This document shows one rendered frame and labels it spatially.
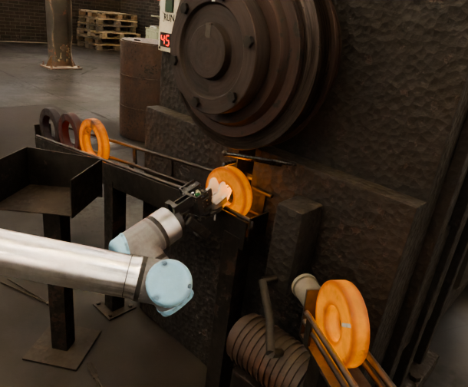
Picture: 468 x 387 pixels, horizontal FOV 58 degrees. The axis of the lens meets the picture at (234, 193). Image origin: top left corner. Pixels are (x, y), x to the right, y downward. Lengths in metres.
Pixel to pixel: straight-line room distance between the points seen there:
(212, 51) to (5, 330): 1.35
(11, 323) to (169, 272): 1.16
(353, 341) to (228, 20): 0.68
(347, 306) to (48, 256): 0.55
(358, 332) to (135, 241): 0.52
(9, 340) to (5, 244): 0.99
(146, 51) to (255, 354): 3.19
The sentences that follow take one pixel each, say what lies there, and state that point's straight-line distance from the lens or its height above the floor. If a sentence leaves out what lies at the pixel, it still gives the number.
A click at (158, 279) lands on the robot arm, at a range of 0.83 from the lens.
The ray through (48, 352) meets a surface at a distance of 1.75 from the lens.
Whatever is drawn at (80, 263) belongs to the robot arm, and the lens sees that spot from 0.85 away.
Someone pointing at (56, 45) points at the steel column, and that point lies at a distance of 8.02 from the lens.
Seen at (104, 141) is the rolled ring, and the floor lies 0.71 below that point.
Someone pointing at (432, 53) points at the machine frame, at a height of 1.17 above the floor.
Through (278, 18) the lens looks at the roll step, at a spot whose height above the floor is 1.20.
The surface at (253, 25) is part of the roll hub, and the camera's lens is 0.91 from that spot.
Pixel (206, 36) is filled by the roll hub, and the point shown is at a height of 1.15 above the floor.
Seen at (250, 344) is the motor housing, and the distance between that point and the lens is 1.03.
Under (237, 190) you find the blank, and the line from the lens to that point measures 1.13.
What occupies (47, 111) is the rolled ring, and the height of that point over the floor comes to 0.72.
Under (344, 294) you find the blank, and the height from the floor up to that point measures 0.78.
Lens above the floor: 1.20
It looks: 23 degrees down
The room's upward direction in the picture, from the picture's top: 7 degrees clockwise
